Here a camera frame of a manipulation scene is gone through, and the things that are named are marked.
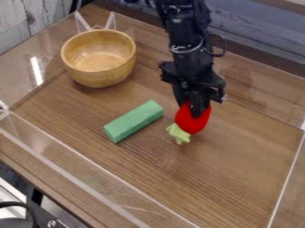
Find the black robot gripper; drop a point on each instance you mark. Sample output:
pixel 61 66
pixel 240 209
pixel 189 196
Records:
pixel 193 79

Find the red plush strawberry toy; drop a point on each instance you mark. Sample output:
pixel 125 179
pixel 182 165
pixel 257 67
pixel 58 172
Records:
pixel 188 125

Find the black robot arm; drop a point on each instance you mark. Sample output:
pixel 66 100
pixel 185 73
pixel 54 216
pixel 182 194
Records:
pixel 186 20

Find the green rectangular block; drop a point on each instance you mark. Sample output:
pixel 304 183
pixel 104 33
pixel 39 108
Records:
pixel 133 121

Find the wooden bowl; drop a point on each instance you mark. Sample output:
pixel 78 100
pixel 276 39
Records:
pixel 100 57

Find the clear acrylic tray wall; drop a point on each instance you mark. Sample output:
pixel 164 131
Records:
pixel 219 182

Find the black table leg bracket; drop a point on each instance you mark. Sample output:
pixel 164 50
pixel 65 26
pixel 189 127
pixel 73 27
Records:
pixel 46 219

